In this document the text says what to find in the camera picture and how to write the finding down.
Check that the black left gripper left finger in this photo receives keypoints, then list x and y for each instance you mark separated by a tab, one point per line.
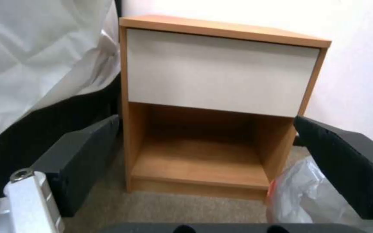
73	167

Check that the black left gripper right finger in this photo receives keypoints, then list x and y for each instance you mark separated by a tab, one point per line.
345	160

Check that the clear plastic bag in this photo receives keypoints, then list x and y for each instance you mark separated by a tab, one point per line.
303	194

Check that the white bed sheet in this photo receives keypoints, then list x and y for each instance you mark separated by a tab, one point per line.
34	60

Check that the wooden bedside cabinet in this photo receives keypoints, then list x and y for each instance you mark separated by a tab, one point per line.
206	155

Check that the white cabinet drawer front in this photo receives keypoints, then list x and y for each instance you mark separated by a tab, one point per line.
219	72

